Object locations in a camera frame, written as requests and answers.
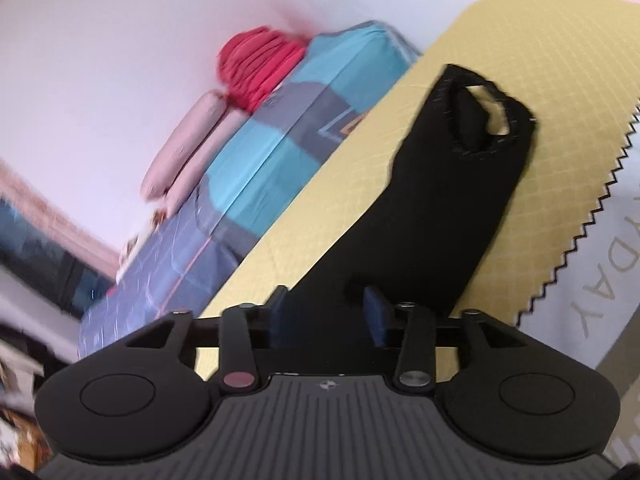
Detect pink folded cloth stack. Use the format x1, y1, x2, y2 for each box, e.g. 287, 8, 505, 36
140, 91, 248, 219

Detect black pants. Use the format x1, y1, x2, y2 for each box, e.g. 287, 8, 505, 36
271, 63, 540, 376

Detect red folded cloth stack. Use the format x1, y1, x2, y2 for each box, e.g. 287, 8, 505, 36
217, 26, 309, 113

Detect teal grey folded blanket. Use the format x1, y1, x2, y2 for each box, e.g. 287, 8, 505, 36
195, 21, 420, 257

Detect yellow patterned bed sheet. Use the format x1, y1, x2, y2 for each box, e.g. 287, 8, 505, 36
192, 0, 640, 480

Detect blue plaid folded blanket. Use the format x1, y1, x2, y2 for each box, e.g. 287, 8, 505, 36
78, 184, 257, 358

